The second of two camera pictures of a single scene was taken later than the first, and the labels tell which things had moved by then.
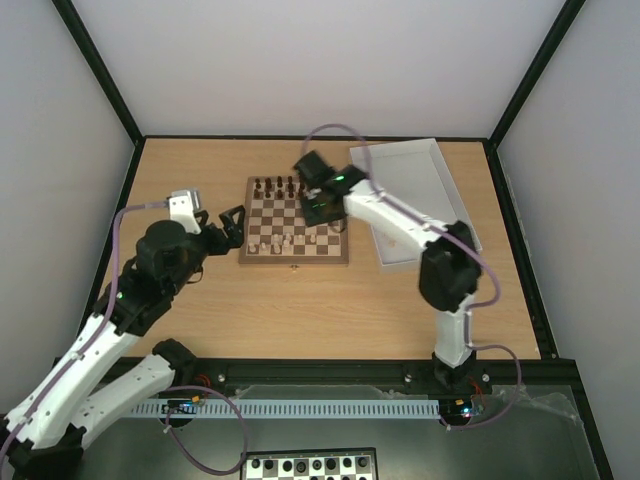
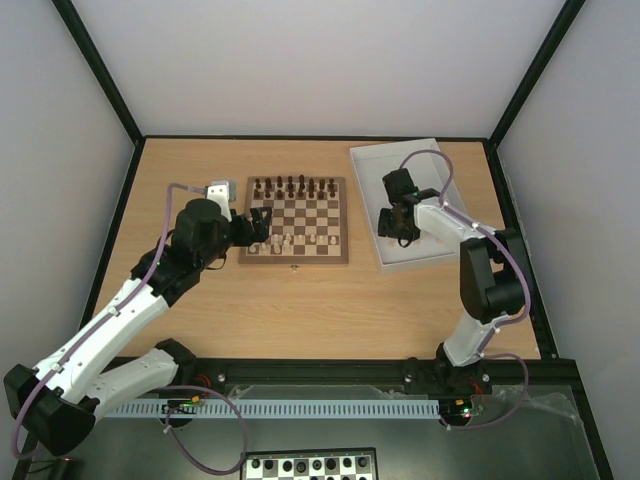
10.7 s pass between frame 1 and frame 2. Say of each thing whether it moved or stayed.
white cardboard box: stayed
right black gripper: moved
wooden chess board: stayed
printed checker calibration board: stayed
